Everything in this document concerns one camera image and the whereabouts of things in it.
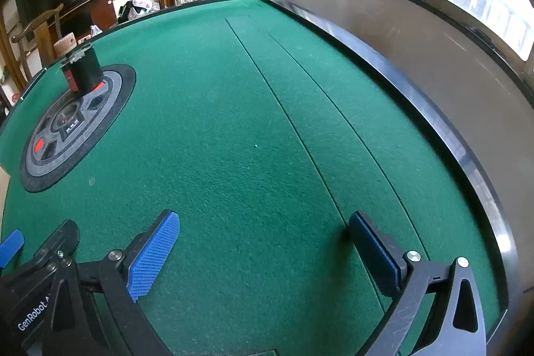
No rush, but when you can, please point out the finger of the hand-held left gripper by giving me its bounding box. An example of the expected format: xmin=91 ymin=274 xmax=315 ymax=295
xmin=0 ymin=230 xmax=23 ymax=269
xmin=25 ymin=219 xmax=80 ymax=277

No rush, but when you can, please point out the plain wooden armchair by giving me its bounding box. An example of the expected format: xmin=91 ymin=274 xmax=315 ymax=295
xmin=0 ymin=3 xmax=65 ymax=90

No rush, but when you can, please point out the black cylinder with red label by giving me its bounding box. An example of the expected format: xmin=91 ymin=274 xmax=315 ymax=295
xmin=59 ymin=46 xmax=107 ymax=93

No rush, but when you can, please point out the brown wooden television cabinet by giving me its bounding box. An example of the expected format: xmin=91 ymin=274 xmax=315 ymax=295
xmin=54 ymin=0 xmax=118 ymax=44

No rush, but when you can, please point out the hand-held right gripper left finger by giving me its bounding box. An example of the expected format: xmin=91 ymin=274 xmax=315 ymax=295
xmin=42 ymin=209 xmax=181 ymax=356

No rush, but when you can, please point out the pile of plastic bags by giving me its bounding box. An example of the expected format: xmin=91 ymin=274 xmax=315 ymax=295
xmin=118 ymin=0 xmax=161 ymax=23

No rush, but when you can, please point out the round grey table control panel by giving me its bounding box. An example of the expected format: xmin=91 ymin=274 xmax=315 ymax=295
xmin=19 ymin=64 xmax=136 ymax=194

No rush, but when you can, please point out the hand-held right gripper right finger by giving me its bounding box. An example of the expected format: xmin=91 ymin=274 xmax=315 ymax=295
xmin=349 ymin=211 xmax=489 ymax=356

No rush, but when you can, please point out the green felt mahjong table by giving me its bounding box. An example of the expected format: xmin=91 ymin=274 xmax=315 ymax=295
xmin=256 ymin=0 xmax=522 ymax=356

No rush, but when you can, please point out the small wooden block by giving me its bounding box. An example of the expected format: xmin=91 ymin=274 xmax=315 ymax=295
xmin=54 ymin=33 xmax=78 ymax=56

